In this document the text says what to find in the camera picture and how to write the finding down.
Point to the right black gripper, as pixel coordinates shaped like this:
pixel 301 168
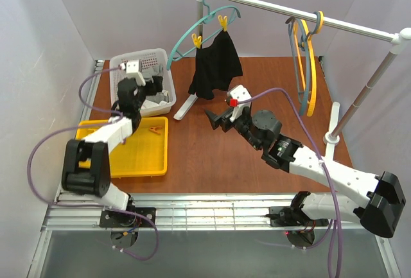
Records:
pixel 225 121

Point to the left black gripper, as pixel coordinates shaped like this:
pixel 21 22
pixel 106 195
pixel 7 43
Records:
pixel 149 86

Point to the grey-blue hanger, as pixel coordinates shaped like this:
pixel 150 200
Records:
pixel 298 37

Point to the yellow hanger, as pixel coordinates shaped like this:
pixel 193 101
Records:
pixel 313 84

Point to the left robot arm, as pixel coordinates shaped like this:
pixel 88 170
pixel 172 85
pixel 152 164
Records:
pixel 86 169

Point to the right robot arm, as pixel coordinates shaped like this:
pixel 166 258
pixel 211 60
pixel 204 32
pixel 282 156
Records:
pixel 376 202

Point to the black underwear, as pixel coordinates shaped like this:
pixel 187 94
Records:
pixel 215 67

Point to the dark grey cloth in basket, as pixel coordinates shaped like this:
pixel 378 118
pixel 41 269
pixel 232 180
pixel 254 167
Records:
pixel 154 70

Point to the white cloth in basket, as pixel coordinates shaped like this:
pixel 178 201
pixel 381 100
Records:
pixel 158 100

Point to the white laundry basket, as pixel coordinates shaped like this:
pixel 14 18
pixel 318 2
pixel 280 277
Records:
pixel 147 68

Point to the orange clothespin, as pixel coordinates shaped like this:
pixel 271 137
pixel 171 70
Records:
pixel 156 130

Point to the yellow tray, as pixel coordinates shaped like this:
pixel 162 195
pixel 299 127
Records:
pixel 138 154

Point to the yellow clothespin left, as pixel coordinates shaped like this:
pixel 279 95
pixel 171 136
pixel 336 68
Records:
pixel 197 40

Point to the yellow clothespin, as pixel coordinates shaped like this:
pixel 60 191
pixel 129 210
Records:
pixel 197 40
pixel 223 20

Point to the yellow clothespin right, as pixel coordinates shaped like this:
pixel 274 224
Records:
pixel 223 20

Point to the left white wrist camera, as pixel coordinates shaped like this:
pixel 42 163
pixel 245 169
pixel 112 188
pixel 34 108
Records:
pixel 133 71

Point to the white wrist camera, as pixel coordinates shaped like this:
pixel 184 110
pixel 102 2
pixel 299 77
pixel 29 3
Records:
pixel 238 98
pixel 133 71

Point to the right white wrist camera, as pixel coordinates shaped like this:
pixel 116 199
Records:
pixel 238 98

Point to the aluminium rail frame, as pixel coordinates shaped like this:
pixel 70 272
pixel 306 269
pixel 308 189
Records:
pixel 195 212

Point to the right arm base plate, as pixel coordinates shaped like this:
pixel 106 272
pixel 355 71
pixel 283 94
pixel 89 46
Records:
pixel 287 217

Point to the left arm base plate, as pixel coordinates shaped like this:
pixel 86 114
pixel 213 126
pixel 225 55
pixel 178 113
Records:
pixel 112 219

